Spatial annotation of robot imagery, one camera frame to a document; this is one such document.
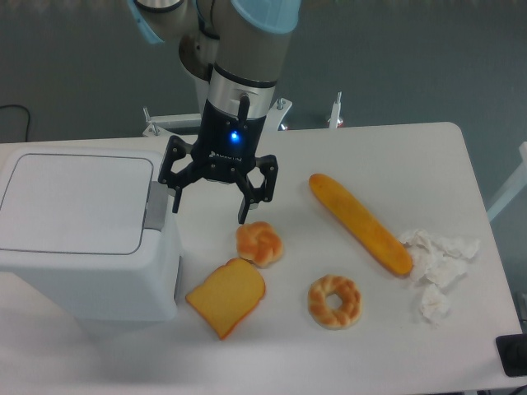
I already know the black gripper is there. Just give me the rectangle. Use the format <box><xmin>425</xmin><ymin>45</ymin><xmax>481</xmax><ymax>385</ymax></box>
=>
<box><xmin>158</xmin><ymin>100</ymin><xmax>278</xmax><ymax>225</ymax></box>

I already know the grey trash can button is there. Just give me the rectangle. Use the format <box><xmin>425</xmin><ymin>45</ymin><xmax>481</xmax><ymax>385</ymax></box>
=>
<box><xmin>144</xmin><ymin>181</ymin><xmax>169</xmax><ymax>231</ymax></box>

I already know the white trash can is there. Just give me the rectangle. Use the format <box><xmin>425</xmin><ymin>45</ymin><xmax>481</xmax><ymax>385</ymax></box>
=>
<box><xmin>1</xmin><ymin>146</ymin><xmax>182</xmax><ymax>322</ymax></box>

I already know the knotted bread roll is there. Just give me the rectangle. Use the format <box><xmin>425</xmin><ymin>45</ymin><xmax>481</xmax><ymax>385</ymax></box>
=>
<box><xmin>236</xmin><ymin>221</ymin><xmax>284</xmax><ymax>268</ymax></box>

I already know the toast bread slice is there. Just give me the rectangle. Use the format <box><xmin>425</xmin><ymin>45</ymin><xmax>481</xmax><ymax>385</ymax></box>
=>
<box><xmin>185</xmin><ymin>258</ymin><xmax>266</xmax><ymax>340</ymax></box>

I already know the orange baguette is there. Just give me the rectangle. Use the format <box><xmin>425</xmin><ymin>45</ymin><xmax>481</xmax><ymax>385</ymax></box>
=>
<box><xmin>309</xmin><ymin>174</ymin><xmax>413</xmax><ymax>277</ymax></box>

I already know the small crumpled white tissue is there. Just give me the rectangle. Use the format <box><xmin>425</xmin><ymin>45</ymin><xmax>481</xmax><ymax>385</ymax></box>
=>
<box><xmin>419</xmin><ymin>284</ymin><xmax>450</xmax><ymax>325</ymax></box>

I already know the black device at edge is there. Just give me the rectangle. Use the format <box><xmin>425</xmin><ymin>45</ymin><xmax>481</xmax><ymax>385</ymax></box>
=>
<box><xmin>496</xmin><ymin>333</ymin><xmax>527</xmax><ymax>377</ymax></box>

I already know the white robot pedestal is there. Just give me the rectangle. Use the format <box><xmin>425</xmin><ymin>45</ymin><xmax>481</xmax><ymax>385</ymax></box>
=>
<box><xmin>143</xmin><ymin>91</ymin><xmax>343</xmax><ymax>137</ymax></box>

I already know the twisted ring bread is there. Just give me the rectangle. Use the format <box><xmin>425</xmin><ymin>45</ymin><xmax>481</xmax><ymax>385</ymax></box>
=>
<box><xmin>307</xmin><ymin>275</ymin><xmax>363</xmax><ymax>330</ymax></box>

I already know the black cable on floor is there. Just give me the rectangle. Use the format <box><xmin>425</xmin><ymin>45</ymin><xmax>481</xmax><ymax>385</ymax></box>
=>
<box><xmin>0</xmin><ymin>105</ymin><xmax>32</xmax><ymax>144</ymax></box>

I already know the white table frame leg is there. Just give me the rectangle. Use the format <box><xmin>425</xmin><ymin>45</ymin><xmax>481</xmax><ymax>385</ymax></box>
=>
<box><xmin>487</xmin><ymin>142</ymin><xmax>526</xmax><ymax>222</ymax></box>

